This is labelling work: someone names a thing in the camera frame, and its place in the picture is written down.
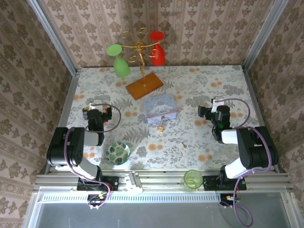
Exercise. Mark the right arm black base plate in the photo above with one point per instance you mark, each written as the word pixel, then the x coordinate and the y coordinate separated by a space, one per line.
pixel 210 183

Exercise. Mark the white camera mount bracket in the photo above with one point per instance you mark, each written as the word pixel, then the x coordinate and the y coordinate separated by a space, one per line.
pixel 134 184

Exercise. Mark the small brass padlock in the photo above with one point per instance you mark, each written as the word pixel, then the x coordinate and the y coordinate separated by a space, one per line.
pixel 161 129

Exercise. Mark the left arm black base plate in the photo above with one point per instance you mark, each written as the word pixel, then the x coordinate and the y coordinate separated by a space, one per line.
pixel 111 184

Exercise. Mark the aluminium corner post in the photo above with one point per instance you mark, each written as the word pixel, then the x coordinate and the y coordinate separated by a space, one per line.
pixel 54 38
pixel 263 35

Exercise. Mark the green wine glass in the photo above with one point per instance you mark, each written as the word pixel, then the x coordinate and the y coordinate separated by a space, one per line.
pixel 121 67

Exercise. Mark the floral tablecloth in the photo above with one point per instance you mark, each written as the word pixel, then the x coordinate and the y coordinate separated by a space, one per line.
pixel 190 78

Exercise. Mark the blue cartoon tin box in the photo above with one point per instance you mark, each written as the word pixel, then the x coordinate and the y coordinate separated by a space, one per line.
pixel 160 108

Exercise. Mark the leaf pattern bowl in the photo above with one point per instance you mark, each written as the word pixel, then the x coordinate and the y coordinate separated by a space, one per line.
pixel 118 153

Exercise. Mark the grey metal sheet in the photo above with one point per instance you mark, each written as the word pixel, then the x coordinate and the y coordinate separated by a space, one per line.
pixel 154 213

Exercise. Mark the aluminium front frame rail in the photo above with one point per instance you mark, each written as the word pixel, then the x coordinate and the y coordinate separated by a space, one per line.
pixel 161 177

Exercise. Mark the red wine glass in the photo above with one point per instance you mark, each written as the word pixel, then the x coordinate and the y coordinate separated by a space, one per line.
pixel 158 55

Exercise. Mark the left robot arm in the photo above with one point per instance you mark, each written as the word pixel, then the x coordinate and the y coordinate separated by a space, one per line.
pixel 64 147

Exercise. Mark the green plastic cup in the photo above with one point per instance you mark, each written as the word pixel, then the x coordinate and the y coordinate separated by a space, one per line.
pixel 193 181

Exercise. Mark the black connector board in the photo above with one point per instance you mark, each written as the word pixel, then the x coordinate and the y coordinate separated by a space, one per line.
pixel 228 199
pixel 95 199

